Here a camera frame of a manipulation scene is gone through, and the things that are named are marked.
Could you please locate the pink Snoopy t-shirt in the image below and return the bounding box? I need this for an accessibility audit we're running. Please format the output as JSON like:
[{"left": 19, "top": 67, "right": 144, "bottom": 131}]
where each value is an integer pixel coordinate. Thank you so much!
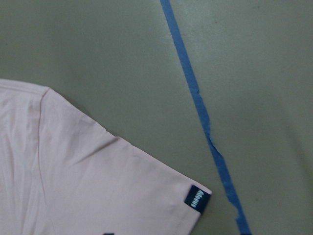
[{"left": 0, "top": 79, "right": 212, "bottom": 235}]

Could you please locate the blue tape strip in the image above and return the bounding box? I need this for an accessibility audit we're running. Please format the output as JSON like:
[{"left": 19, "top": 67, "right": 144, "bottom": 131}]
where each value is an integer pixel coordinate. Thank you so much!
[{"left": 160, "top": 0, "right": 252, "bottom": 235}]

